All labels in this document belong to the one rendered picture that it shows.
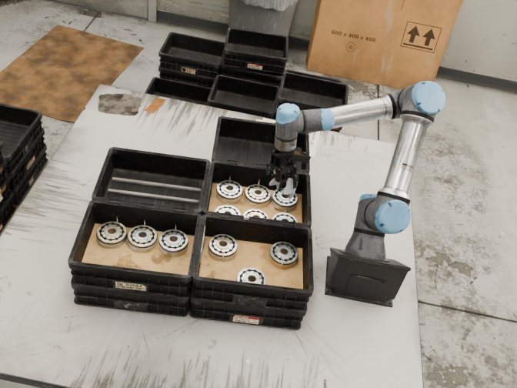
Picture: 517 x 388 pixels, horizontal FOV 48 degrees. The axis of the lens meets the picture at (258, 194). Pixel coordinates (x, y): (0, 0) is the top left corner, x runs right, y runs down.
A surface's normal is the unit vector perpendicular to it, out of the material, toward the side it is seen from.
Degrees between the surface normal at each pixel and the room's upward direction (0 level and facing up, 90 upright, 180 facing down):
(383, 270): 90
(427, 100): 41
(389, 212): 56
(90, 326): 0
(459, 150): 0
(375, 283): 90
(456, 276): 0
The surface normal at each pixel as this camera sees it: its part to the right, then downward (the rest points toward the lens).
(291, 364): 0.14, -0.72
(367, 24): -0.11, 0.49
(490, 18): -0.15, 0.66
